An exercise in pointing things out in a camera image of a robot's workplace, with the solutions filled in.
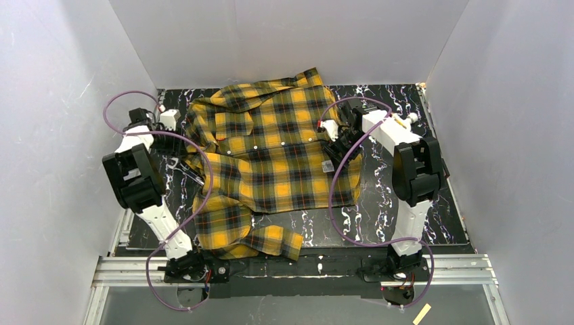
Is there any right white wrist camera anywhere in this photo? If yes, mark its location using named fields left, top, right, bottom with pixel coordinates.
left=317, top=119, right=339, bottom=142

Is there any aluminium frame rail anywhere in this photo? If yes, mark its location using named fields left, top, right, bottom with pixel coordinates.
left=84, top=248, right=509, bottom=324

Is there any tan tape strip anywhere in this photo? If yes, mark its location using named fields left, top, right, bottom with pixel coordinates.
left=412, top=303, right=431, bottom=325

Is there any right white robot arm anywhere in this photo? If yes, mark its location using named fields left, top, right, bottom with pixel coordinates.
left=317, top=96, right=447, bottom=270

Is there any silver wrench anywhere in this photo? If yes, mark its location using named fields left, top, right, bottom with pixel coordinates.
left=167, top=157, right=204, bottom=186

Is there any yellow plaid flannel shirt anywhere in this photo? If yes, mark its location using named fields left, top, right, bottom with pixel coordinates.
left=185, top=68, right=362, bottom=260

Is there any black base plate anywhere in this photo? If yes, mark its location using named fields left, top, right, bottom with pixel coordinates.
left=162, top=246, right=433, bottom=301

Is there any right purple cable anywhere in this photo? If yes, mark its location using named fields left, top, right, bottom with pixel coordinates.
left=317, top=96, right=436, bottom=310

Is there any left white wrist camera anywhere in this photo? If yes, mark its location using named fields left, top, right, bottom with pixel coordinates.
left=159, top=109, right=181, bottom=131

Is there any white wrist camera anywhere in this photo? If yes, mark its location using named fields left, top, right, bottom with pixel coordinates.
left=317, top=119, right=339, bottom=142
left=159, top=109, right=181, bottom=131

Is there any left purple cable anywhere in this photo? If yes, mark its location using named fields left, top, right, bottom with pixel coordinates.
left=102, top=90, right=215, bottom=313

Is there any purple cable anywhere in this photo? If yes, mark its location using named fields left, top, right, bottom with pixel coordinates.
left=317, top=96, right=436, bottom=310
left=102, top=90, right=215, bottom=313

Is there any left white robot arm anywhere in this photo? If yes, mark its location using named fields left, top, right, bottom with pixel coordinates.
left=102, top=108, right=196, bottom=262

